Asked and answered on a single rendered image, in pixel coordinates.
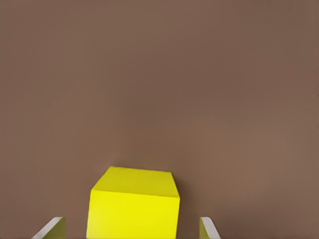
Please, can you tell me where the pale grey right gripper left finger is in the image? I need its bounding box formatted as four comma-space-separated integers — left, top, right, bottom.
31, 217, 67, 239

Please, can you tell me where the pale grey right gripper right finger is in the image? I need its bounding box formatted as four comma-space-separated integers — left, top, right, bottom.
199, 217, 221, 239

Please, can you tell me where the yellow cube block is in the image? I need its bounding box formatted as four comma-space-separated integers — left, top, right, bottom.
86, 166, 181, 239

